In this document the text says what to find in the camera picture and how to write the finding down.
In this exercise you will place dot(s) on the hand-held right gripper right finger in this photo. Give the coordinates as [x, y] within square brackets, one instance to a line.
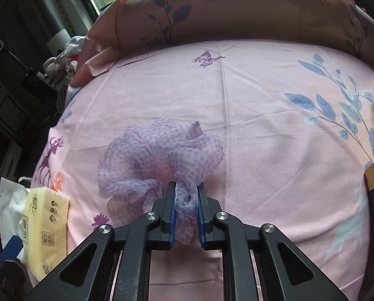
[202, 216]

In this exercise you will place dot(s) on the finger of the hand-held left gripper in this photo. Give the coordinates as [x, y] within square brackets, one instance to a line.
[11, 250]

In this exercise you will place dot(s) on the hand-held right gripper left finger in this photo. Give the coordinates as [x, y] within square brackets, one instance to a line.
[171, 213]

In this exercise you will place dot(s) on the purple mesh scrunchie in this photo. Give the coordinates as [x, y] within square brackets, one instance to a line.
[149, 160]

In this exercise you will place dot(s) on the large yellow tissue pack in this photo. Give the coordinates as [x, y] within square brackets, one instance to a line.
[42, 225]

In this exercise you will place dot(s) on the pink printed bed sheet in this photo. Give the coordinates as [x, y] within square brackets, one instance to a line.
[268, 163]

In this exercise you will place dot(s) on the dark cabinet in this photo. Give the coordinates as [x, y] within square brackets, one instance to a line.
[5, 106]

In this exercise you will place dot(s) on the pile of clothes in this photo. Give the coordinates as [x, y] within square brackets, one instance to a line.
[64, 62]

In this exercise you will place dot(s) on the white cylinder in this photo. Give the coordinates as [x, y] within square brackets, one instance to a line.
[60, 39]

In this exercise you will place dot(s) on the pink floral pillow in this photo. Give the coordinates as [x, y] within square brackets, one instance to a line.
[237, 12]

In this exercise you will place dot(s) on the grey curtain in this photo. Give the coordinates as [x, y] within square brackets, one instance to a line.
[64, 6]

